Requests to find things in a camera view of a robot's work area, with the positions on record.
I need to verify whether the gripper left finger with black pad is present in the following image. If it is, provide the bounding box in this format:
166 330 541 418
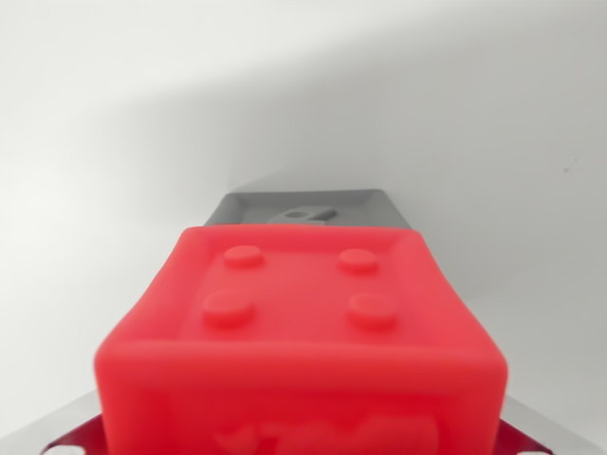
0 391 106 455

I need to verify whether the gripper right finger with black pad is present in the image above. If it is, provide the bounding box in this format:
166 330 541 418
496 393 607 455

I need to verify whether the red studded block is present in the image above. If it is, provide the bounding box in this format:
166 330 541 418
93 225 508 455

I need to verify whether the grey soft cube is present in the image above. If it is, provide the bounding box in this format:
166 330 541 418
204 189 413 232

